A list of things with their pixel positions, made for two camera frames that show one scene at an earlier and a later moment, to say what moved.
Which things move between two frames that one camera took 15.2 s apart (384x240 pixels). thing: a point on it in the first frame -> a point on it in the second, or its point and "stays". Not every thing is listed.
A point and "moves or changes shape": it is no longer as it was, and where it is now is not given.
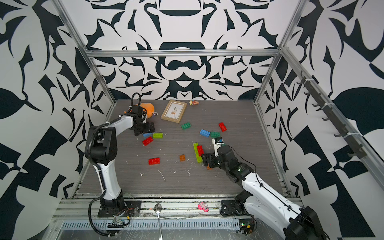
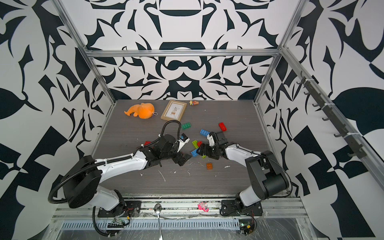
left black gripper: [148, 130] -> [177, 159]
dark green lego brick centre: [186, 126] stays
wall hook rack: [356, 150] stays
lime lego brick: [199, 158] moves or changes shape
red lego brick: [222, 127] stays
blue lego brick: [204, 133] stays
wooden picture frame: [173, 110] stays
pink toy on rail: [203, 206] stays
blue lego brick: [147, 135] -> [194, 153]
